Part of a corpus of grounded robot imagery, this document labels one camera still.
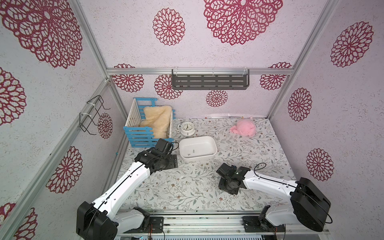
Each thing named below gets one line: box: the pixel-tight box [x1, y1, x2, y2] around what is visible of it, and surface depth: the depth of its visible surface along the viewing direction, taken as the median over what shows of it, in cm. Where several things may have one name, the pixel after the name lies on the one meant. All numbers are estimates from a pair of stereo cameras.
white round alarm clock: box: [177, 121, 196, 137], surface depth 112 cm
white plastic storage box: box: [179, 136, 218, 160], surface depth 105 cm
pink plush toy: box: [229, 119, 256, 137], surface depth 108 cm
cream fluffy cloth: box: [139, 105, 172, 139], surface depth 112 cm
